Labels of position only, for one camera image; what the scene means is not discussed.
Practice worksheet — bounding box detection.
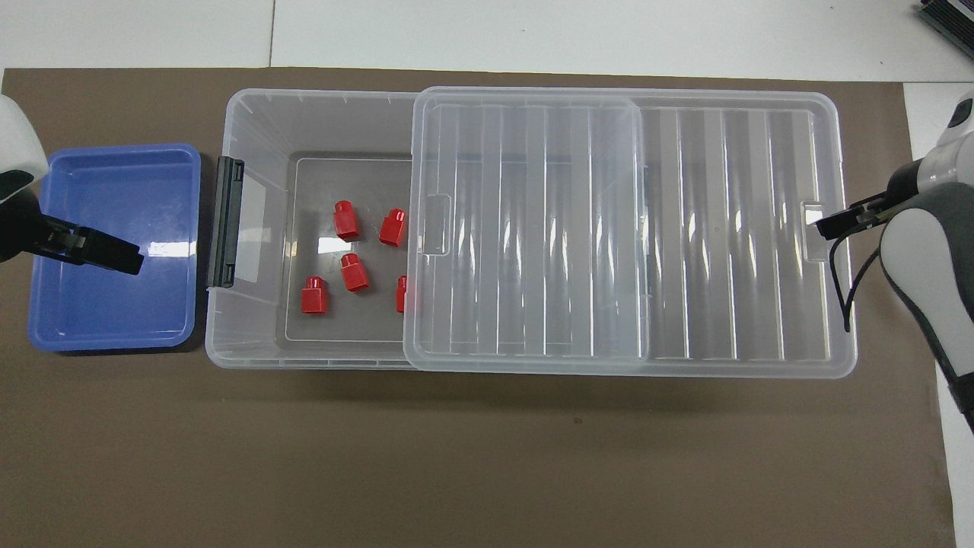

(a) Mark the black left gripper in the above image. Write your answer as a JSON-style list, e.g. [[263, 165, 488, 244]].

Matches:
[[0, 171, 144, 276]]

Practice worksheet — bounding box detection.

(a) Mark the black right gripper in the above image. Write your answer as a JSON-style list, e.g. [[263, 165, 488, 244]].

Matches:
[[816, 161, 925, 241]]

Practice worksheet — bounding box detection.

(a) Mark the clear ribbed plastic lid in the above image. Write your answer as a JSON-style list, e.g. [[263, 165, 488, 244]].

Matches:
[[402, 86, 859, 379]]

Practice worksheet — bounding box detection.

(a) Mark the blue plastic tray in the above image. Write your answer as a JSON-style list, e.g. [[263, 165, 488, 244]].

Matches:
[[28, 143, 203, 353]]

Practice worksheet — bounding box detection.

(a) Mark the black box latch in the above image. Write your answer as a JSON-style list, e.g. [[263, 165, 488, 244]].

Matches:
[[207, 156, 246, 288]]

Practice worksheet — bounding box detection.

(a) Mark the clear plastic storage box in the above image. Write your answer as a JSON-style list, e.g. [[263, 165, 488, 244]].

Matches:
[[204, 88, 657, 371]]

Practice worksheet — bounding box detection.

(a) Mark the grey ribbed device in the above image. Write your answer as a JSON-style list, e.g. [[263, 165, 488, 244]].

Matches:
[[917, 0, 974, 62]]

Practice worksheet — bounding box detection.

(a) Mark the brown table mat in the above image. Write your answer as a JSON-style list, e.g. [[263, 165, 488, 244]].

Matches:
[[0, 67, 956, 548]]

